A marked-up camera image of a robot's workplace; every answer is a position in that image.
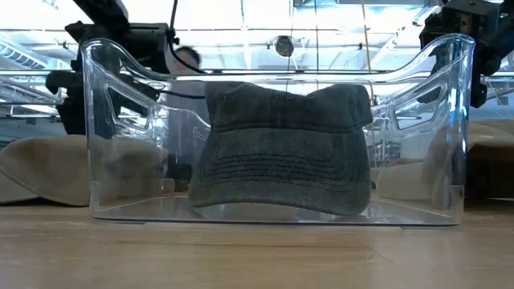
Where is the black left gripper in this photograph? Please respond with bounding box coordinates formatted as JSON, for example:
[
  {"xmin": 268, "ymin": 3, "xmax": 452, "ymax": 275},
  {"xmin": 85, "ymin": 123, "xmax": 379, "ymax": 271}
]
[{"xmin": 63, "ymin": 22, "xmax": 174, "ymax": 118}]

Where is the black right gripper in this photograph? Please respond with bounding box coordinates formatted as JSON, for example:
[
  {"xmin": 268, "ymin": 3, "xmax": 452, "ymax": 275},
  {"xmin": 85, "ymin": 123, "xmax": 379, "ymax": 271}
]
[{"xmin": 416, "ymin": 0, "xmax": 503, "ymax": 110}]

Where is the black baseball cap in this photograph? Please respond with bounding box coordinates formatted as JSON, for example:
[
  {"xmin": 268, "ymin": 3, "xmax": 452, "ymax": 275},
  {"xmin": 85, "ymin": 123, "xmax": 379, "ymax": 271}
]
[
  {"xmin": 464, "ymin": 144, "xmax": 514, "ymax": 201},
  {"xmin": 186, "ymin": 81, "xmax": 375, "ymax": 217}
]

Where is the tan baseball cap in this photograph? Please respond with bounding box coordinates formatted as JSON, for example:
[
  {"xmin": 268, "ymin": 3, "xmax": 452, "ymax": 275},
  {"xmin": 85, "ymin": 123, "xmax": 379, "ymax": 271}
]
[{"xmin": 0, "ymin": 134, "xmax": 176, "ymax": 208}]

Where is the person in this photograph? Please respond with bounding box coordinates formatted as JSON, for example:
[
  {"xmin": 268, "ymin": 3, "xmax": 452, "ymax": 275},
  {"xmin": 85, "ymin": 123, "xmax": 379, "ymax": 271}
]
[{"xmin": 165, "ymin": 44, "xmax": 211, "ymax": 193}]

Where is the clear plastic bin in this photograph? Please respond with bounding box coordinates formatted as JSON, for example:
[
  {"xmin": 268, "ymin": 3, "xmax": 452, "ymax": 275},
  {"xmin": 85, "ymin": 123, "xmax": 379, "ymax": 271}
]
[
  {"xmin": 81, "ymin": 33, "xmax": 477, "ymax": 229},
  {"xmin": 162, "ymin": 102, "xmax": 398, "ymax": 193}
]

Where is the round dark fixture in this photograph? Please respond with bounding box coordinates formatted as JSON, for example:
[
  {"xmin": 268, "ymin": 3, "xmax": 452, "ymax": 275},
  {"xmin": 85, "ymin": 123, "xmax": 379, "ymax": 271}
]
[{"xmin": 274, "ymin": 35, "xmax": 296, "ymax": 59}]

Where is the yellow cable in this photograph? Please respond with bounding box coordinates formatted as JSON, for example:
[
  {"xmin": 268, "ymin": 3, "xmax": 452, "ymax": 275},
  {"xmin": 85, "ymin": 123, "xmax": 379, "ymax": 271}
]
[{"xmin": 359, "ymin": 0, "xmax": 377, "ymax": 106}]

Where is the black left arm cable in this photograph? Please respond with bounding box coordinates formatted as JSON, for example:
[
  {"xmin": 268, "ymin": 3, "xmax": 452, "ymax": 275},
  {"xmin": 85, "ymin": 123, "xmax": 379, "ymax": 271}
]
[{"xmin": 166, "ymin": 0, "xmax": 208, "ymax": 100}]

